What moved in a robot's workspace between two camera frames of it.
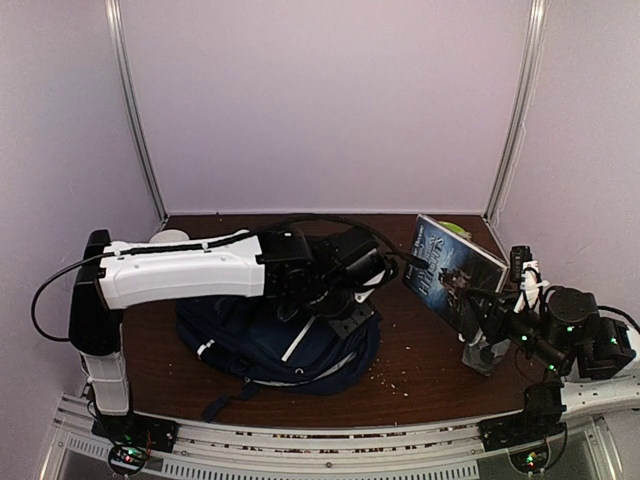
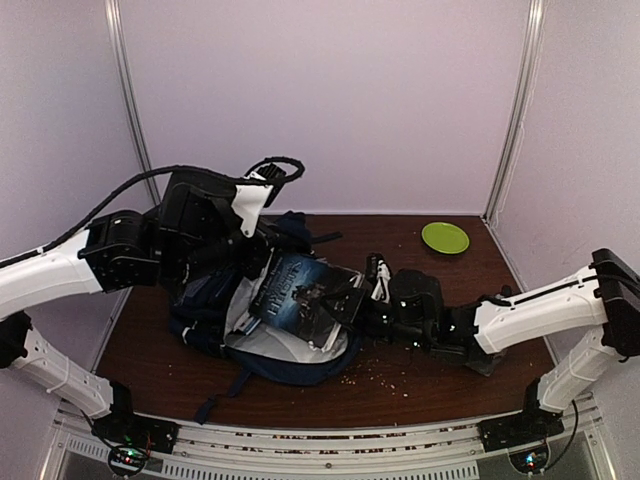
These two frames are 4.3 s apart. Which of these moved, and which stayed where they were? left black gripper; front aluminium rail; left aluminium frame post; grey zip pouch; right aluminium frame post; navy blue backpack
Moved: navy blue backpack; left black gripper
Stayed: right aluminium frame post; front aluminium rail; left aluminium frame post; grey zip pouch
